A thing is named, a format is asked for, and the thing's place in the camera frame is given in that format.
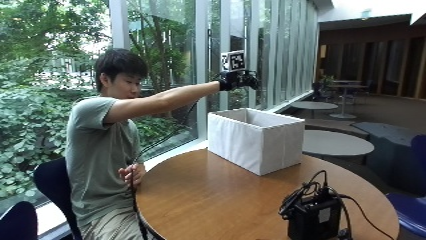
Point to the white marker cube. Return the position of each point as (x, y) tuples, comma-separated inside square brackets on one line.
[(235, 61)]

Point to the the person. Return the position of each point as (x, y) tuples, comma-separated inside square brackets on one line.
[(100, 150)]

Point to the dark background chair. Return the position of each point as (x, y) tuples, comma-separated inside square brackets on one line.
[(319, 91)]

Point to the dark blue chair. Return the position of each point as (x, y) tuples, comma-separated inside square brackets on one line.
[(55, 183), (18, 223)]

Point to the grey round table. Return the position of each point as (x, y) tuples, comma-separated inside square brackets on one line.
[(315, 105), (337, 143)]

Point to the white fabric storage box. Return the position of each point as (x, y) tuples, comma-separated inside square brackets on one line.
[(248, 143)]

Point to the white window column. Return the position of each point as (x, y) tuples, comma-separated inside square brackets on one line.
[(119, 25)]

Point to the grey upholstered bench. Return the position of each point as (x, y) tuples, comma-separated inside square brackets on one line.
[(391, 146)]

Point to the black electronic box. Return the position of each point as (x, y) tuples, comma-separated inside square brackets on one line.
[(315, 220)]

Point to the bright blue chair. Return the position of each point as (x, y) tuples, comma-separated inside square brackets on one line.
[(410, 208)]

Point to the white pedestal table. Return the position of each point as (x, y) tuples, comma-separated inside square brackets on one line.
[(344, 100)]

